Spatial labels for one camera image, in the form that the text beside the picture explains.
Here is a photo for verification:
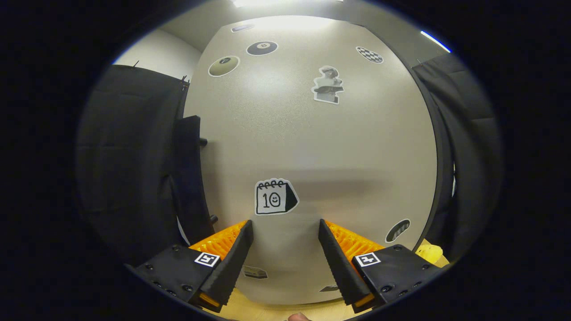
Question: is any yellow plush toy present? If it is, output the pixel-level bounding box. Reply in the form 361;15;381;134
415;239;444;268

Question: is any beige cabinet door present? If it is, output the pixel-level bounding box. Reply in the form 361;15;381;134
182;15;443;307

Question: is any small ceiling light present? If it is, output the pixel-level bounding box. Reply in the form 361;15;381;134
421;30;451;54

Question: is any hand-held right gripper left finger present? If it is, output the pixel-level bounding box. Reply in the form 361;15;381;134
132;219;254;313

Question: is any black backdrop cloth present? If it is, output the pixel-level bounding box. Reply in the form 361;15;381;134
76;53;505;268

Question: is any black door handle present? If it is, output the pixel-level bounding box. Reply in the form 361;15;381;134
173;115;219;245

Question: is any large ceiling light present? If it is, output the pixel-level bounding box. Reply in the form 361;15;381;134
232;0;344;8

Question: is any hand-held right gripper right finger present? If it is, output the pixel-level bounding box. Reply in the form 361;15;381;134
318;218;442;314

